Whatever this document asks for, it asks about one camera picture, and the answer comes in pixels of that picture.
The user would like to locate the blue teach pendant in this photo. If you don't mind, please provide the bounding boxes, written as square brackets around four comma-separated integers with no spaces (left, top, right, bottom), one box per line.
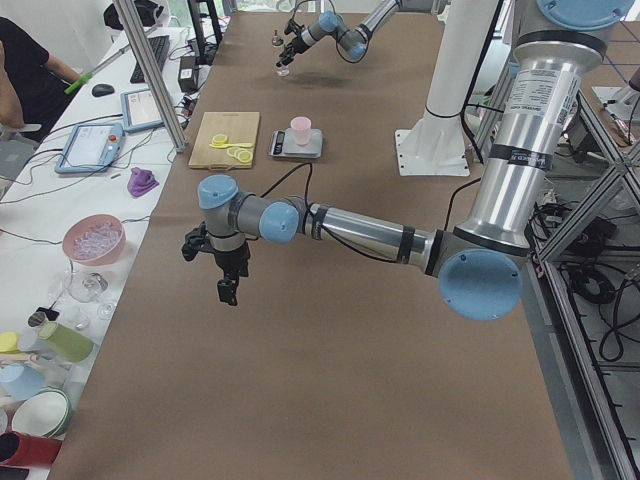
[54,123,124,175]
[120,88,164,134]

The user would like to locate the person in black shirt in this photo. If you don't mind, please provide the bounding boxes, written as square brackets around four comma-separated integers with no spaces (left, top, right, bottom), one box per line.
[1,17,80,142]

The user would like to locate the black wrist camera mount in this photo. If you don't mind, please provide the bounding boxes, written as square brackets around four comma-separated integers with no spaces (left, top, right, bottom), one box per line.
[181,222,212,262]

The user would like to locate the yellow lemon slice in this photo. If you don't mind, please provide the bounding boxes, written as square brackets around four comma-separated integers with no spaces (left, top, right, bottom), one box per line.
[226,147,253,164]
[210,133,228,147]

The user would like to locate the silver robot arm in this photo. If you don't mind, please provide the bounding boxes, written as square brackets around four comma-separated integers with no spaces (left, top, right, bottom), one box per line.
[276,1,404,68]
[198,1,605,321]

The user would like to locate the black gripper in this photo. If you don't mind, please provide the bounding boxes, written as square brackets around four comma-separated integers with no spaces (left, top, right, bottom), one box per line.
[276,30,313,68]
[207,234,250,306]

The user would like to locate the green tumbler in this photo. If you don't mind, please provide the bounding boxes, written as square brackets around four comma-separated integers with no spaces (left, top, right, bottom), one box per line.
[37,322,94,363]

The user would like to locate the pink plastic cup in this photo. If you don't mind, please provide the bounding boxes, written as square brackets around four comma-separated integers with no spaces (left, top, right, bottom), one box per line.
[290,116,312,146]

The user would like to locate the wooden cutting board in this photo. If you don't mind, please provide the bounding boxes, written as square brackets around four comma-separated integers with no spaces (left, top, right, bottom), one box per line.
[188,112,260,171]

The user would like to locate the glass sauce bottle steel cap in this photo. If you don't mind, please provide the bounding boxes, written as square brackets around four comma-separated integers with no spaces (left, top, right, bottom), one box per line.
[271,30,290,78]

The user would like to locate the aluminium frame post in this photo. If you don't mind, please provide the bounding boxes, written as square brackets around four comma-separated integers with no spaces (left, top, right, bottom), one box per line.
[113,0,187,153]

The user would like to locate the red cup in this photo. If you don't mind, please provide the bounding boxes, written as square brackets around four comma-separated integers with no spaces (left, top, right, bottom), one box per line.
[1,431,62,468]

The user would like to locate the pink bowl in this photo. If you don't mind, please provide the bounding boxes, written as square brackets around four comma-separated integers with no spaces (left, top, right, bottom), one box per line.
[62,214,126,266]

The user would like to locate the black computer mouse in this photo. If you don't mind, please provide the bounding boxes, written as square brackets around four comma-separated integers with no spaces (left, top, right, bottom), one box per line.
[91,84,115,98]

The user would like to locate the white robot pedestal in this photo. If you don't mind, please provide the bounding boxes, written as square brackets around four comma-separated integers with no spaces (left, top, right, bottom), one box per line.
[395,0,501,177]

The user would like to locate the light blue cup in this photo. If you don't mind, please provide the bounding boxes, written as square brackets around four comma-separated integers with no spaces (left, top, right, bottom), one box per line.
[1,363,46,401]

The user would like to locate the purple cloth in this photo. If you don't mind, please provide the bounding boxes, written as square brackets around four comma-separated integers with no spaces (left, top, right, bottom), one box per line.
[127,167,159,198]

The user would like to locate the green rimmed white bowl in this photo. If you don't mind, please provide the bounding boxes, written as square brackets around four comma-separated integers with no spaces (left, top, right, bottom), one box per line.
[11,388,73,438]

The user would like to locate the black keyboard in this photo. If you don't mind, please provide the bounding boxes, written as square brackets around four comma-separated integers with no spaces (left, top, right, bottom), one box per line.
[129,34,172,85]

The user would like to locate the yellow cup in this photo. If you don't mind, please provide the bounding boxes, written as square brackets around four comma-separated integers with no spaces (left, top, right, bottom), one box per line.
[0,331,21,354]

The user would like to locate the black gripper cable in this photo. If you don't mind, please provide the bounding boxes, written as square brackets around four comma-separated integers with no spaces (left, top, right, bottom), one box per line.
[259,161,316,226]

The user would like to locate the silver kitchen scale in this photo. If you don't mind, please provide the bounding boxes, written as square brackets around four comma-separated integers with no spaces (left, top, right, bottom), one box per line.
[268,128,324,159]

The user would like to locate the yellow plastic knife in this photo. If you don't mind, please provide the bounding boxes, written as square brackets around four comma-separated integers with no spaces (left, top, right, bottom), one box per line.
[209,142,253,149]

